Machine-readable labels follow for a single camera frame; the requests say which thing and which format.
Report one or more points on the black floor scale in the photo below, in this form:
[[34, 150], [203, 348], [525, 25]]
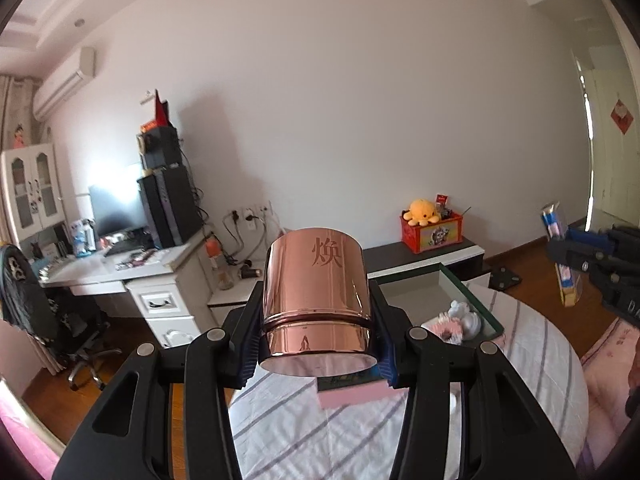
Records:
[[505, 280]]

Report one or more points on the white glass-door cabinet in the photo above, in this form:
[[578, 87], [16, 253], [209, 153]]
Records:
[[32, 190]]

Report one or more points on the white door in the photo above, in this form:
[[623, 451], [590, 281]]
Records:
[[607, 160]]

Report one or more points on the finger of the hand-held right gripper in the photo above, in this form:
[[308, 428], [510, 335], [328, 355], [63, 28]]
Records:
[[595, 240], [570, 257]]

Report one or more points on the white wall socket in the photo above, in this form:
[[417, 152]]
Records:
[[233, 216], [265, 209], [249, 213]]

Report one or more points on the small pink brick figure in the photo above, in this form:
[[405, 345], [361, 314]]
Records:
[[445, 316]]

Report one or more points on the red paper bag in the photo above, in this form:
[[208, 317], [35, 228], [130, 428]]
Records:
[[162, 110]]

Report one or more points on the red printed box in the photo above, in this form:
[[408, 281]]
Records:
[[432, 235]]

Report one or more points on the grey jacket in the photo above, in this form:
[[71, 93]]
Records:
[[25, 285]]

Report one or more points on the red door decoration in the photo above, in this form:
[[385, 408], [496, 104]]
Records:
[[622, 117]]

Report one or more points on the black computer monitor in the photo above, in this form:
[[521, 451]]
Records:
[[117, 207]]

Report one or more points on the red white packet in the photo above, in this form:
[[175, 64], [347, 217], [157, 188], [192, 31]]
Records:
[[441, 202]]

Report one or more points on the white air conditioner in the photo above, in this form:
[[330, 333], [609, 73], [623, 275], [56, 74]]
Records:
[[65, 82]]

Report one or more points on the clear plastic display box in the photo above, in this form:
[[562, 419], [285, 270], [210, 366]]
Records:
[[555, 220]]

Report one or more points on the black box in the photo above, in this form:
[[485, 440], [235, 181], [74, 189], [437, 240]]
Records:
[[160, 147]]

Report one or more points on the rose gold cup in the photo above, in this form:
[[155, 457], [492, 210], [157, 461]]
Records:
[[315, 300]]

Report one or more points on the white figurine lamp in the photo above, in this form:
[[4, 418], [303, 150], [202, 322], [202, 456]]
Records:
[[467, 320]]

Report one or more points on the black keyboard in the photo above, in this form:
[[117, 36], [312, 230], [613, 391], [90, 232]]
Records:
[[122, 246]]

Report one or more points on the blue product box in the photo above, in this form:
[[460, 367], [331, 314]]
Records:
[[84, 237]]

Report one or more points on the pink doll figurine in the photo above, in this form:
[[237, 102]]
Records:
[[20, 136]]

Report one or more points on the black hair dryer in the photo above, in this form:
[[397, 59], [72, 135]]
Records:
[[250, 272]]

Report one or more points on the orange octopus plush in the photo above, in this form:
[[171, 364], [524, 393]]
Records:
[[422, 211]]

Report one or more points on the pink packet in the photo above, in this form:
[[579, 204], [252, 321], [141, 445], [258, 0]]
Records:
[[137, 259]]

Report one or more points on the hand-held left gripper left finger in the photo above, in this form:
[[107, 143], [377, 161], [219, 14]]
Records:
[[247, 355]]

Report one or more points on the pink bed blanket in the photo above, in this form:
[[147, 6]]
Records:
[[605, 370]]

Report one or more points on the white desk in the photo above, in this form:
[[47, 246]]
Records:
[[100, 272]]

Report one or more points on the black computer tower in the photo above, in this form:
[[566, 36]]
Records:
[[170, 207]]

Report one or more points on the red cap bottle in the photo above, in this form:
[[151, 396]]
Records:
[[216, 260]]

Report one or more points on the pink storage box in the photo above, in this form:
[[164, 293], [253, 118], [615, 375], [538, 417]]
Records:
[[350, 395]]

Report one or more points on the black office chair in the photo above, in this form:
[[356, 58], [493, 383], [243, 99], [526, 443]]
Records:
[[65, 325]]

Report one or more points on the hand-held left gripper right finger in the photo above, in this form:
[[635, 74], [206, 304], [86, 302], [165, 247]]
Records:
[[387, 372]]

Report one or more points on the black white low cabinet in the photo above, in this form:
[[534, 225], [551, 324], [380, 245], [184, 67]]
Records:
[[400, 257]]

